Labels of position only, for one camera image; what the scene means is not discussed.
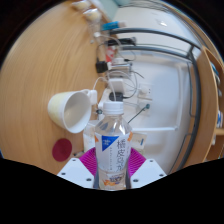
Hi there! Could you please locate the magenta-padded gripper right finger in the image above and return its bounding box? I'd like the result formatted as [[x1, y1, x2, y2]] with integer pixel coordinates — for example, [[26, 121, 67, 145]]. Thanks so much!
[[125, 147, 167, 190]]

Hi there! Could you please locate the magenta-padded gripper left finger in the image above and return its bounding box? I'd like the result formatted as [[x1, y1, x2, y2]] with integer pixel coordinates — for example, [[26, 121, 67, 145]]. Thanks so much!
[[57, 147, 99, 190]]

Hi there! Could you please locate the clear plastic drink bottle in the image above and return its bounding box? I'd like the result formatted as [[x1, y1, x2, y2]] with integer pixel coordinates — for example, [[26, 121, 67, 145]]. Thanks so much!
[[94, 101, 134, 191]]

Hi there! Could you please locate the flat round red coaster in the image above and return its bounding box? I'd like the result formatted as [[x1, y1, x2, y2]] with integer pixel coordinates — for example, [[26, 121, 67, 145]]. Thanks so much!
[[51, 138, 73, 163]]

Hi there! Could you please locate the white desk lamp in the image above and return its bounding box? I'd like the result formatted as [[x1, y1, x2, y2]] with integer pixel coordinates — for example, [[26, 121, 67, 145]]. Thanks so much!
[[82, 61, 184, 153]]

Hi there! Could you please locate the white cup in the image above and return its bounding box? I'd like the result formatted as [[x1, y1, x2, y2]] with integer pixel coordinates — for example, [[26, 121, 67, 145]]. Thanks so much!
[[47, 88, 98, 134]]

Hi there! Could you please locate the black plug adapter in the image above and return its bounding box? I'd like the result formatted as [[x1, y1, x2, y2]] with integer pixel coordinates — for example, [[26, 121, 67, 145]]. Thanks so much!
[[109, 91, 124, 102]]

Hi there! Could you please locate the white charger block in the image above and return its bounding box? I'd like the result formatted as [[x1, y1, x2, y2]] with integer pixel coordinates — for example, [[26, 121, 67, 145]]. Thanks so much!
[[108, 78, 125, 95]]

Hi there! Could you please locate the small black cube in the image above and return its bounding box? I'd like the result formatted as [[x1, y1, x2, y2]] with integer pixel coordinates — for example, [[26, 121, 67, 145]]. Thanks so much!
[[95, 59, 109, 74]]

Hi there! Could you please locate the metal cup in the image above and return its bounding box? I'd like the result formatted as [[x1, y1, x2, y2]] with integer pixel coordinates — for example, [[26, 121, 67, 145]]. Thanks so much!
[[111, 58, 131, 73]]

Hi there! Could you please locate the black electric shaver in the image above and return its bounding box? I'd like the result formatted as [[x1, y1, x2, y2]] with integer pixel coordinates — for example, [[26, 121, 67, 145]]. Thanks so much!
[[106, 37, 137, 47]]

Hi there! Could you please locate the small blue white bottle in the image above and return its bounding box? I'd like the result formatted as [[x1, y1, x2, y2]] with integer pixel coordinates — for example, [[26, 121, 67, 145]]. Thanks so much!
[[101, 20, 127, 32]]

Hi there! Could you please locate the round white wrapped bun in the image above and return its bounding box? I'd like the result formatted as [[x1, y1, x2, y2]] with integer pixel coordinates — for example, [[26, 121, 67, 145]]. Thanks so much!
[[82, 8, 103, 23], [70, 0, 90, 11]]

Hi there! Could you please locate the black power cable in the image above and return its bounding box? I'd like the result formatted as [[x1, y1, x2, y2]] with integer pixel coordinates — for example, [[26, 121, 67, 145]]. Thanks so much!
[[128, 104, 151, 124]]

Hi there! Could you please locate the white wall socket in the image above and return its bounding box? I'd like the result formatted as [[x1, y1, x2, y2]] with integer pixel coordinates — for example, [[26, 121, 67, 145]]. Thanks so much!
[[138, 101, 151, 116], [138, 83, 153, 100]]

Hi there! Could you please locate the grey metal desk frame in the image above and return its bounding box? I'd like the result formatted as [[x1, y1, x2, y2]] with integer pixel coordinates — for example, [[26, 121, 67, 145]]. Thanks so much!
[[109, 27, 203, 174]]

